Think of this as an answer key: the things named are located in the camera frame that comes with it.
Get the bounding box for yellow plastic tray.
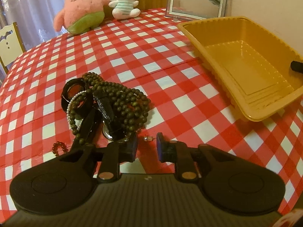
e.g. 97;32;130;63
178;16;302;122

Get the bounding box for long dark bead necklace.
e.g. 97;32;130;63
68;72;152;146

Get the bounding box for white pearl necklace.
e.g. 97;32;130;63
66;90;88;132

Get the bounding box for black bangle bracelet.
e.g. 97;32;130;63
61;77;94;114

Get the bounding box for black strap wristwatch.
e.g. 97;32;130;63
66;89;125;150

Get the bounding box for small silver earring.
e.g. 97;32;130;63
143;135;156;142

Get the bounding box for red white checkered tablecloth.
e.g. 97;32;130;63
1;9;302;221

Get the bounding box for pink starfish plush toy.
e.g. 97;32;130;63
53;0;109;35

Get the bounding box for cream wooden chair back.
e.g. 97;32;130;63
1;22;26;74

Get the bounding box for white bunny plush toy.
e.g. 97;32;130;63
108;0;141;20

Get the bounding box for sheer lilac curtain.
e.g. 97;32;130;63
1;0;67;50

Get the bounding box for small red bead bracelet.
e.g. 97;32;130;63
52;140;68;157

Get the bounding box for glass sand art frame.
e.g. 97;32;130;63
166;0;227;20

